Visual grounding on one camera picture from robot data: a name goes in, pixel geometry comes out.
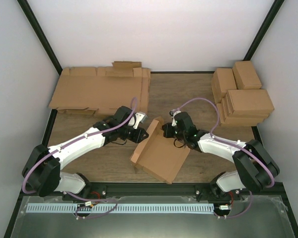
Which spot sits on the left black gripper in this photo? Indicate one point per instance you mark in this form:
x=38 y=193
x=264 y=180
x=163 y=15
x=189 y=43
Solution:
x=141 y=133

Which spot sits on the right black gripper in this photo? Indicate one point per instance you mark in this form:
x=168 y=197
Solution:
x=167 y=131

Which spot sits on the brown cardboard paper box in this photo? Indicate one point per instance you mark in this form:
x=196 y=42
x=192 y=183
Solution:
x=157 y=155

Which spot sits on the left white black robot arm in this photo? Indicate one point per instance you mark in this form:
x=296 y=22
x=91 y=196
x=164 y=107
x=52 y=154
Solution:
x=43 y=173

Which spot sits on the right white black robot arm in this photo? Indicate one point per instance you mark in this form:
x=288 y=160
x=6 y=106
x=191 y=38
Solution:
x=255 y=168

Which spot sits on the folded cardboard box front bottom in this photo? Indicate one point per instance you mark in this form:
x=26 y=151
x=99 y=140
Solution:
x=236 y=121

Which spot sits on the folded cardboard box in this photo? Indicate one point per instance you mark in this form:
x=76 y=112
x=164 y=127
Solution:
x=222 y=81
x=249 y=102
x=245 y=75
x=236 y=121

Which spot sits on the folded cardboard box back left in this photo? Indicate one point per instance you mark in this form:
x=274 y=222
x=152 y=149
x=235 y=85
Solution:
x=222 y=81

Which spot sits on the folded cardboard box front top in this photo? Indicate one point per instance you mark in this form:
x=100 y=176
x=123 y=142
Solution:
x=249 y=102

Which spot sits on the folded cardboard box back right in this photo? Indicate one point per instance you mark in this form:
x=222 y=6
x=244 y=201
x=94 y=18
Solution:
x=245 y=75

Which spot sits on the stack of flat cardboard sheets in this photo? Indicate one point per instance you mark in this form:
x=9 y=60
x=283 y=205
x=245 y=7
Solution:
x=102 y=90

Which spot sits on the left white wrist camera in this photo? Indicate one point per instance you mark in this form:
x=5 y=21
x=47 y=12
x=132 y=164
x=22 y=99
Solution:
x=138 y=118

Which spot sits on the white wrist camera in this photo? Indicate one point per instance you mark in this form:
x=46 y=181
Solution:
x=138 y=118
x=173 y=113

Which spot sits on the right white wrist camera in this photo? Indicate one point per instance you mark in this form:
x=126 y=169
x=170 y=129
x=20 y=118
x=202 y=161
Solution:
x=173 y=113

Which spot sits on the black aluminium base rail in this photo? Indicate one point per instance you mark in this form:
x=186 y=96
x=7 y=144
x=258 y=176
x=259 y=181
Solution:
x=200 y=191

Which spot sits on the light blue slotted cable duct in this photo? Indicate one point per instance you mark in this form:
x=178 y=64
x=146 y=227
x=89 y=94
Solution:
x=190 y=208

